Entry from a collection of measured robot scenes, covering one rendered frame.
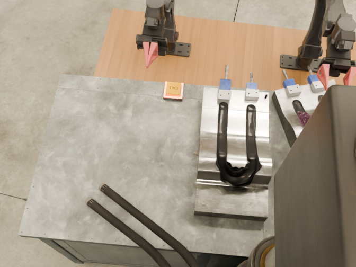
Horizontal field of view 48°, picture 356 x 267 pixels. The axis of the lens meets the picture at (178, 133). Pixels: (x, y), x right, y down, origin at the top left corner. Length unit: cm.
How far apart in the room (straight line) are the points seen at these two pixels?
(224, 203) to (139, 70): 71
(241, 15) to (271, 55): 126
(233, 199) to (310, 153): 113
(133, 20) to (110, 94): 41
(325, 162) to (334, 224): 5
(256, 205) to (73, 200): 67
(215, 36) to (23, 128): 140
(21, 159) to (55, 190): 105
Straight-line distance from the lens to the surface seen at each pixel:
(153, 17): 130
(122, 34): 193
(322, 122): 33
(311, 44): 174
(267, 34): 195
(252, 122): 158
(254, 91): 161
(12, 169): 261
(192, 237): 149
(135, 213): 144
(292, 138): 161
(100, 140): 164
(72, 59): 291
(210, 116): 157
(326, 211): 31
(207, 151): 146
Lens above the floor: 226
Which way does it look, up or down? 64 degrees down
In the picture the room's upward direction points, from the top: straight up
